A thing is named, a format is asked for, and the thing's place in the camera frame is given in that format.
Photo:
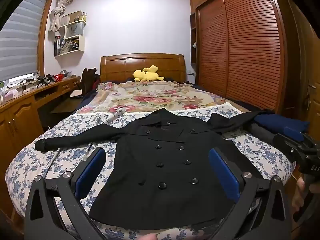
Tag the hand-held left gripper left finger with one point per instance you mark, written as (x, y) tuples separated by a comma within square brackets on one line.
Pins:
[(90, 171)]

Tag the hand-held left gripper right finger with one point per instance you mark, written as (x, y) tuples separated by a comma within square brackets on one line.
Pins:
[(225, 173)]

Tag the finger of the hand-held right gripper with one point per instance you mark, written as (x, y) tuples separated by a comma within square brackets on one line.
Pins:
[(295, 132)]

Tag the black buttoned coat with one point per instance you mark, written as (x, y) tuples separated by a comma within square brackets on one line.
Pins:
[(162, 180)]

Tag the person's right hand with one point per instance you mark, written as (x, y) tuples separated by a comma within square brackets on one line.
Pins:
[(298, 197)]

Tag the folded navy blue cloth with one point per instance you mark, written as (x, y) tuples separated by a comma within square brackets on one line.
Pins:
[(275, 122)]

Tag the folded grey cloth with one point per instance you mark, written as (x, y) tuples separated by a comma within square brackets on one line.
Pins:
[(260, 132)]

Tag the blue floral bed sheet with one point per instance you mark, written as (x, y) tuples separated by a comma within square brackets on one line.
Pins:
[(32, 162)]

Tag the wooden door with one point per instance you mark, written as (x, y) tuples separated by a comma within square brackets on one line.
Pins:
[(305, 67)]

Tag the dark wooden chair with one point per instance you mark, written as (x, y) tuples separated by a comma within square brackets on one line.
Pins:
[(87, 80)]

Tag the wooden desk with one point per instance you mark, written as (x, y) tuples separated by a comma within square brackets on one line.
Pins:
[(20, 112)]

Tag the red floral blanket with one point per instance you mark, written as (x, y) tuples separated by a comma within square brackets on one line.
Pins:
[(150, 97)]

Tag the red basket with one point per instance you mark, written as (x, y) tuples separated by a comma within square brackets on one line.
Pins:
[(59, 78)]

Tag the wooden slatted wardrobe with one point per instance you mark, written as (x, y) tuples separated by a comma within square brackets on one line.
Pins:
[(237, 50)]

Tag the black tools on desk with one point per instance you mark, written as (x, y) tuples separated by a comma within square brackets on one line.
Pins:
[(46, 80)]

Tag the wooden headboard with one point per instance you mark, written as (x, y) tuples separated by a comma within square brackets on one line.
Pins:
[(120, 66)]

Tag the pink box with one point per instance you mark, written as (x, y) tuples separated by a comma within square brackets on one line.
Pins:
[(11, 95)]

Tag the yellow plush toy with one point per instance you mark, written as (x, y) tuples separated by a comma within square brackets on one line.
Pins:
[(147, 75)]

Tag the grey window blind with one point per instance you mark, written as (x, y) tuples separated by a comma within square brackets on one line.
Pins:
[(17, 42)]

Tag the cream tied curtain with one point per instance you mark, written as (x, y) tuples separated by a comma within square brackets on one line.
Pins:
[(57, 12)]

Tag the white wall shelf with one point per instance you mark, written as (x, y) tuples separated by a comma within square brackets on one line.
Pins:
[(75, 30)]

